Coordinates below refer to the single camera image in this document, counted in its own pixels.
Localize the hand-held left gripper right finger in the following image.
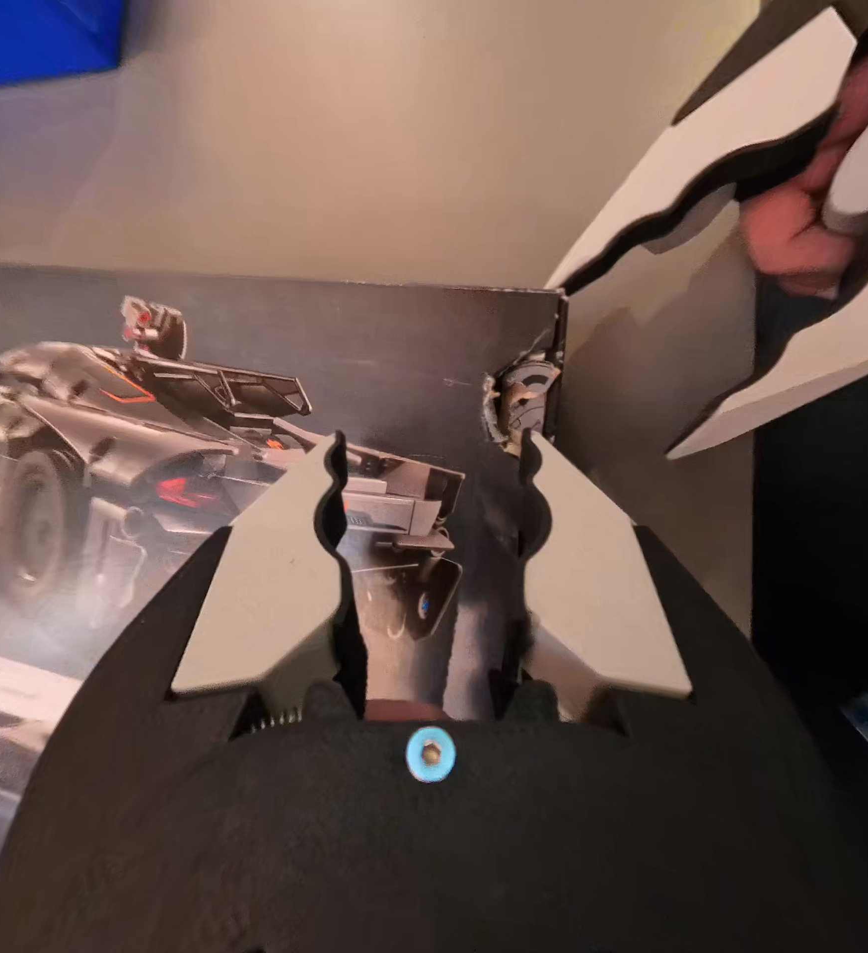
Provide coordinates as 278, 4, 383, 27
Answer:
516, 430, 693, 720

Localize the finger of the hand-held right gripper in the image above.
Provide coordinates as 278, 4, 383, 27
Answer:
665, 214, 868, 460
545, 6, 861, 296

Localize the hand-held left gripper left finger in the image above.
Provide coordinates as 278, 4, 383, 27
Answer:
172, 430, 365, 717

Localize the dark lego set box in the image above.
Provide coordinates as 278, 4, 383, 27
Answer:
0, 261, 571, 887

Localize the person's right hand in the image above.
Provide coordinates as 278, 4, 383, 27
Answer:
741, 63, 868, 297

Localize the blue plastic bin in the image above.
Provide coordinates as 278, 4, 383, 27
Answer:
0, 0, 127, 95

